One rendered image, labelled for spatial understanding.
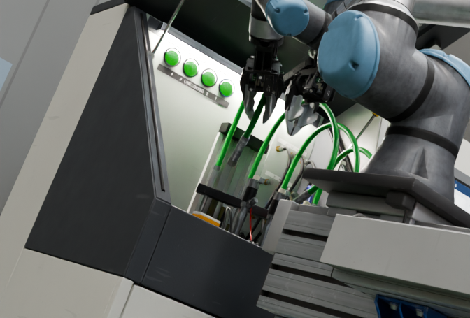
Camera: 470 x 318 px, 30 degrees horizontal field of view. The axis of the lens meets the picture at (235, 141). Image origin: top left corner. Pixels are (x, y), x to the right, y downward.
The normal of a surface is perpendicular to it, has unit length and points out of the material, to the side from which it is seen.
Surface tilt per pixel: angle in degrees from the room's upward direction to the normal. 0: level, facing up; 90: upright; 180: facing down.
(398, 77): 107
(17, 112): 90
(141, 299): 90
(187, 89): 90
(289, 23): 125
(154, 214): 90
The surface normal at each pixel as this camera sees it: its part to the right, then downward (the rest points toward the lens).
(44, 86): 0.61, 0.04
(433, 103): 0.32, 0.32
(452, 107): 0.40, -0.01
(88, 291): -0.78, -0.42
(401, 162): -0.23, -0.61
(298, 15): 0.19, 0.50
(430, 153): 0.29, -0.44
